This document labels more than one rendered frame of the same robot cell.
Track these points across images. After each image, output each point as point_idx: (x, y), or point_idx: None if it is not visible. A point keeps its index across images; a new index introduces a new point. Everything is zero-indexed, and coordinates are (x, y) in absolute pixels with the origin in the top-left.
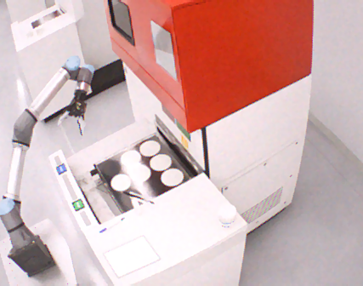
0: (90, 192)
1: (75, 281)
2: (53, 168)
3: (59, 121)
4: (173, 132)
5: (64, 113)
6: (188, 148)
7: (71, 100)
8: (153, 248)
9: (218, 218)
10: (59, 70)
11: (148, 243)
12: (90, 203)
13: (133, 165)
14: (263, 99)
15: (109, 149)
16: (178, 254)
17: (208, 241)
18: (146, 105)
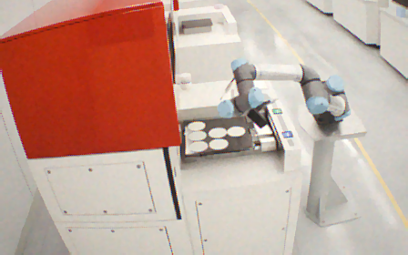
0: None
1: (299, 106)
2: (295, 137)
3: (273, 98)
4: None
5: (266, 101)
6: None
7: (255, 109)
8: (235, 86)
9: (188, 90)
10: (257, 66)
11: (236, 88)
12: (269, 128)
13: (219, 138)
14: None
15: (233, 176)
16: (222, 83)
17: (202, 84)
18: (177, 162)
